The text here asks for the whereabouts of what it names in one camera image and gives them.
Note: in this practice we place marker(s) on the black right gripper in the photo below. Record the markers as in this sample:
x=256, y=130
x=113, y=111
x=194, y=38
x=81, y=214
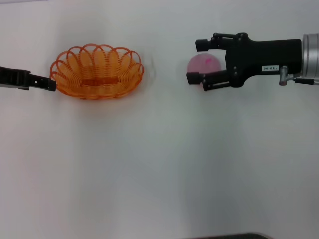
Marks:
x=261, y=57

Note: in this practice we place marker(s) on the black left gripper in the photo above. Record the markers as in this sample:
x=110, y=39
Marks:
x=12, y=78

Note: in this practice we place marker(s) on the pink peach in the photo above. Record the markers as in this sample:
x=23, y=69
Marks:
x=207, y=62

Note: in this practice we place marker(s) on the orange plastic woven basket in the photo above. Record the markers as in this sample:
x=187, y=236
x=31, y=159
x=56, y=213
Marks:
x=99, y=79

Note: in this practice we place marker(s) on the silver right gripper elbow connector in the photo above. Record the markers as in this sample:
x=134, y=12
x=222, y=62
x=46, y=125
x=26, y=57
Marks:
x=283, y=76

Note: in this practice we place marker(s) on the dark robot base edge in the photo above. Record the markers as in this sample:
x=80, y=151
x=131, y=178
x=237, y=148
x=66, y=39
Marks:
x=231, y=236

